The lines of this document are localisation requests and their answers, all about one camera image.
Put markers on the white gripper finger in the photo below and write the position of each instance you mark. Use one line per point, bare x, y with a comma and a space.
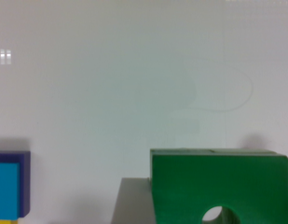
134, 203

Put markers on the green square block with hole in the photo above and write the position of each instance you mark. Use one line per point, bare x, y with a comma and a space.
219, 186

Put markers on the dark purple square block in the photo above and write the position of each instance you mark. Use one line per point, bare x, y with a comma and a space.
23, 159

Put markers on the light blue square block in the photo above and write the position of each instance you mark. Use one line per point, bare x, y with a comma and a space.
9, 191

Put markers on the yellow block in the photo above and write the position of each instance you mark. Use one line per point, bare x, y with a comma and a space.
8, 221

